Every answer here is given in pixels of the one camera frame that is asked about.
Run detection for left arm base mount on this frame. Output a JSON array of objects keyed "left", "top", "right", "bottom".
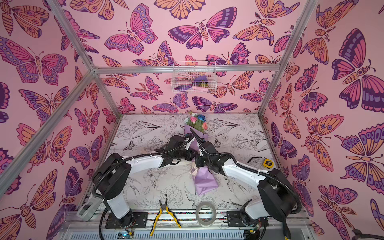
[{"left": 105, "top": 211, "right": 149, "bottom": 229}]

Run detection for cream ribbon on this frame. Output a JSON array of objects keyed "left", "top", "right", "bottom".
[{"left": 190, "top": 166, "right": 199, "bottom": 179}]

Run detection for yellow tape measure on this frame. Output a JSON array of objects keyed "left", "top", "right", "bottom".
[{"left": 247, "top": 157, "right": 274, "bottom": 169}]

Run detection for blue fake rose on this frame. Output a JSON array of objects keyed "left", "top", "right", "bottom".
[{"left": 198, "top": 115, "right": 206, "bottom": 123}]

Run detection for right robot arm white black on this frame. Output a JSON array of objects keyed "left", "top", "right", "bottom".
[{"left": 186, "top": 130, "right": 302, "bottom": 226}]

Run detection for aluminium front rail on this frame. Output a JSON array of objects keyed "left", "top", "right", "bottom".
[{"left": 58, "top": 209, "right": 316, "bottom": 240}]

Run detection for white wire basket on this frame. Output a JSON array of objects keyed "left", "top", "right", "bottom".
[{"left": 170, "top": 60, "right": 218, "bottom": 94}]

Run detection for small pink fake rose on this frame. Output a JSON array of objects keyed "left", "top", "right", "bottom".
[{"left": 190, "top": 112, "right": 198, "bottom": 125}]

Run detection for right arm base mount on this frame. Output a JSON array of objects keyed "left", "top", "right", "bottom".
[{"left": 225, "top": 210, "right": 269, "bottom": 228}]

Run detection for grey white handheld device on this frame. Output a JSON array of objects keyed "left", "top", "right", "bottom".
[{"left": 77, "top": 195, "right": 103, "bottom": 222}]

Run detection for clear tape roll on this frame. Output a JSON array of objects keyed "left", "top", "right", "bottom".
[{"left": 195, "top": 202, "right": 217, "bottom": 228}]

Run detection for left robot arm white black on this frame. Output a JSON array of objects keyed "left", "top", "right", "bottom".
[{"left": 92, "top": 134, "right": 196, "bottom": 220}]

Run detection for yellow handled pliers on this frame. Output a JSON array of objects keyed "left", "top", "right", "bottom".
[{"left": 149, "top": 197, "right": 182, "bottom": 237}]

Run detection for purple pink wrapping paper sheet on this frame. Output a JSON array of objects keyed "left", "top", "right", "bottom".
[{"left": 184, "top": 125, "right": 219, "bottom": 196}]

